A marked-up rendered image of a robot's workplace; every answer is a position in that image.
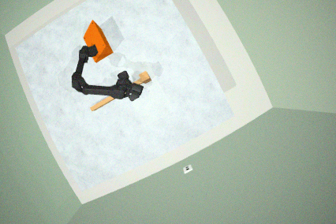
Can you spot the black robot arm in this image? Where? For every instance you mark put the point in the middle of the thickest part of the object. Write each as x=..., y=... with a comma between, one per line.
x=116, y=91

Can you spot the wooden post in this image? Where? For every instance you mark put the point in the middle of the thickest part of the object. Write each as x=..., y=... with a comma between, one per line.
x=144, y=77

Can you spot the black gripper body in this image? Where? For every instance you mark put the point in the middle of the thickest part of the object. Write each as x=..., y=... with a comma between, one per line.
x=122, y=76

